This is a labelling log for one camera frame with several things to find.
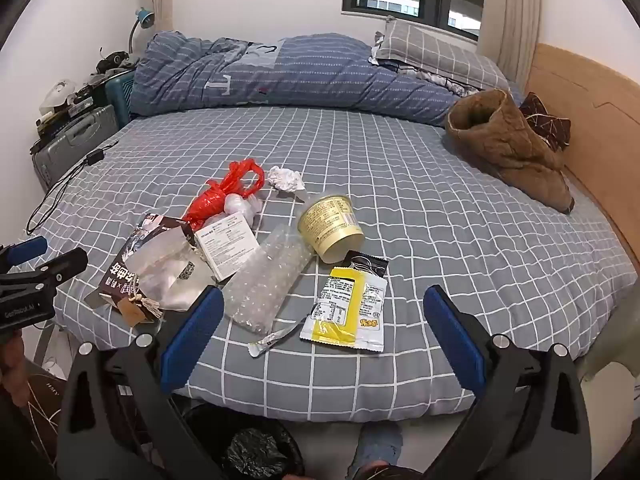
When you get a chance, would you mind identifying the person's left hand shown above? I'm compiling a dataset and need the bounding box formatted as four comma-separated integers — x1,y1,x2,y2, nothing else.
0,332,29,402

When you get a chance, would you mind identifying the white tissue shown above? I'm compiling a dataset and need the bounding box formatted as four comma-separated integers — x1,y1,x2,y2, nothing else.
266,166,305,193

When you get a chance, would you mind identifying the bed with grey checked sheet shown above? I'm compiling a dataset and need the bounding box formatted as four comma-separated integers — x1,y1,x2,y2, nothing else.
22,105,638,423

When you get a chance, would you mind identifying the yellow and white snack packet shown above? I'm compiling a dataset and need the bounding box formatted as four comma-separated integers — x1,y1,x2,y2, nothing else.
299,266,388,356

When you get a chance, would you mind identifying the brown patterned cushion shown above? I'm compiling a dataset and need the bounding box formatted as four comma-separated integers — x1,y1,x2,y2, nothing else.
519,92,572,151

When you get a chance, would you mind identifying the dark printed paper bag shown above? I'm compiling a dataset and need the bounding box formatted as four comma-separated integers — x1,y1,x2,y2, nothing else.
85,212,196,328

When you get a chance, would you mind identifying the white printed cardboard box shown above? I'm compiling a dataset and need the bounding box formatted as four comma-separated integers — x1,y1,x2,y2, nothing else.
192,212,261,281

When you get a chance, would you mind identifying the yellow instant food cup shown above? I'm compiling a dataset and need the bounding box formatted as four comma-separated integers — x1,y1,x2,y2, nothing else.
297,194,365,263

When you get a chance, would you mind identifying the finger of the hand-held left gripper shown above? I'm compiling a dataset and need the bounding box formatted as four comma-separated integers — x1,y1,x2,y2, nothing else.
0,248,89,301
0,237,49,268

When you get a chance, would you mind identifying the grey suitcase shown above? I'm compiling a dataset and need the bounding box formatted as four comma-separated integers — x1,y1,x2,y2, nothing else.
31,105,118,186

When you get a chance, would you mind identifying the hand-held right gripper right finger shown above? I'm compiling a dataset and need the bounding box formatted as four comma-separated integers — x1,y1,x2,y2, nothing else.
422,284,595,480

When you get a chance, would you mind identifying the blue desk lamp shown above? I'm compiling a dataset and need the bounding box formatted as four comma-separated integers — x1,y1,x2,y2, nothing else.
127,6,156,56

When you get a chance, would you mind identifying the brown fluffy coat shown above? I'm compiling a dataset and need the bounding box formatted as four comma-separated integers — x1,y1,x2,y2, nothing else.
445,89,576,213

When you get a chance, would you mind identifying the dark patterned cloth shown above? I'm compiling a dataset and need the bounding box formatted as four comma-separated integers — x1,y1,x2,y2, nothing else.
0,375,66,480

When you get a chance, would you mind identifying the clear bubble wrap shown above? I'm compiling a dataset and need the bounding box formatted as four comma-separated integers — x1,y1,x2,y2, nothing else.
220,224,317,335

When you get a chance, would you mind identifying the beige furniture piece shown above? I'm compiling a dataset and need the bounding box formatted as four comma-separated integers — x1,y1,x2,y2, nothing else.
575,280,640,381

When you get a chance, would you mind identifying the white plastic object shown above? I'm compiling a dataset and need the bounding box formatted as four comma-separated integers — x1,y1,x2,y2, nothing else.
40,79,76,111

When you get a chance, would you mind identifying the torn silver wrapper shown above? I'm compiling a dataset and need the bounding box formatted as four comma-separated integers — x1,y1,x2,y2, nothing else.
248,314,311,358

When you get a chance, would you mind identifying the black charger cable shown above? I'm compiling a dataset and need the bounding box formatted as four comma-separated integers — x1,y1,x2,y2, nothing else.
25,142,121,233

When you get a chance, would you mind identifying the blue striped quilt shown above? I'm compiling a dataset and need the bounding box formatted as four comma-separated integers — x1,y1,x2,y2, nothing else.
127,32,501,128

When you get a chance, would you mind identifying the clear plastic bag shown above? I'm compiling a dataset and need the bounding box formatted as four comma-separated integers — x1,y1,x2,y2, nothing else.
222,194,263,226

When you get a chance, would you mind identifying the black sachet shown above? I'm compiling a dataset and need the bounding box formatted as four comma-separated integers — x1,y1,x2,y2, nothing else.
327,250,390,281

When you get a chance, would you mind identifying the black trash bin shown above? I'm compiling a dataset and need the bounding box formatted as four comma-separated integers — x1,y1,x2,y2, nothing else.
170,395,307,480

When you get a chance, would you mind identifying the clear cellophane bag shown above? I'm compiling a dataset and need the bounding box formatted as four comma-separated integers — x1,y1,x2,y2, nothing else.
122,230,218,313

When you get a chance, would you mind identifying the person's leg in jeans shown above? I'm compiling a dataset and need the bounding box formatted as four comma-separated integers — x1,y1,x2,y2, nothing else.
347,422,431,480

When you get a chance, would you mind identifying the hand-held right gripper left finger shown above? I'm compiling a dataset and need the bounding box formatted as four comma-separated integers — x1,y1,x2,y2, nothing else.
54,286,226,480

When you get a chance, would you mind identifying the grey checked pillow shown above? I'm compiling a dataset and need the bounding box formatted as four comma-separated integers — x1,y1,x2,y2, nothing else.
375,19,511,93

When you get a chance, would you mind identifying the black headset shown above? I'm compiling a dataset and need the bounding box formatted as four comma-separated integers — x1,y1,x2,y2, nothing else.
95,50,138,73

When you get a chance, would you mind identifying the wooden headboard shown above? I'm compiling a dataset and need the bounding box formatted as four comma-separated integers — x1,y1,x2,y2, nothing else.
520,42,640,271

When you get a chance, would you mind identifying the red plastic bag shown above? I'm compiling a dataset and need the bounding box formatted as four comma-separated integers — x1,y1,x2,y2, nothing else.
181,158,266,226

